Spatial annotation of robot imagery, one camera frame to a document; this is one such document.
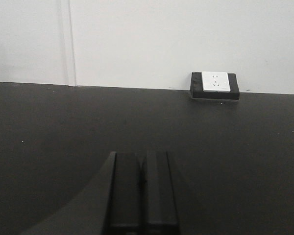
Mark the white power socket black box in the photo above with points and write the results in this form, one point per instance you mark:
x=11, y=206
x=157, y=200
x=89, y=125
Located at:
x=214, y=85

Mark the white wall trim strip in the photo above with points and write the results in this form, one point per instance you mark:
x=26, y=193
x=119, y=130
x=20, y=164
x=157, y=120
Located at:
x=68, y=44

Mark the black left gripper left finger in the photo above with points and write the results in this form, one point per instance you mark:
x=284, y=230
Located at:
x=124, y=209

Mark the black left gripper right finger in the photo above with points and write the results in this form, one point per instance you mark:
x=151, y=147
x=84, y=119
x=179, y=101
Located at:
x=160, y=216

